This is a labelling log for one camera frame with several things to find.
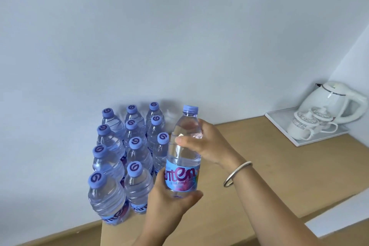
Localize person's right hand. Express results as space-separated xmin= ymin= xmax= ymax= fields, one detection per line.
xmin=175 ymin=119 xmax=246 ymax=172

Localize person's left hand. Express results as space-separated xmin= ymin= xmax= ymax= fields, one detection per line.
xmin=145 ymin=168 xmax=204 ymax=231

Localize clear water bottle blue label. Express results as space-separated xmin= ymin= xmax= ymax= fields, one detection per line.
xmin=164 ymin=105 xmax=203 ymax=199

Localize person's right forearm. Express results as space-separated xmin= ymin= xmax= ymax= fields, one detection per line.
xmin=228 ymin=162 xmax=327 ymax=246

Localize person's left forearm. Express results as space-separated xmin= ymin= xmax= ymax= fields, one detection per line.
xmin=138 ymin=219 xmax=174 ymax=246

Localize group of clear water bottles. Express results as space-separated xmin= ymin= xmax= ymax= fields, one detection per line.
xmin=88 ymin=102 xmax=170 ymax=226

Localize white rectangular tray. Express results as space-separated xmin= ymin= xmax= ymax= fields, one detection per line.
xmin=264 ymin=107 xmax=351 ymax=148

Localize white patterned lidded cup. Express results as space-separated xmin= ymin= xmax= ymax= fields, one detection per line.
xmin=287 ymin=110 xmax=321 ymax=141
xmin=312 ymin=106 xmax=338 ymax=134

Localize white electric kettle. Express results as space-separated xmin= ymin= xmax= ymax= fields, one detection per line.
xmin=298 ymin=81 xmax=364 ymax=125

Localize silver bangle bracelet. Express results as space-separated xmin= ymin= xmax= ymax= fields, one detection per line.
xmin=223 ymin=161 xmax=253 ymax=188

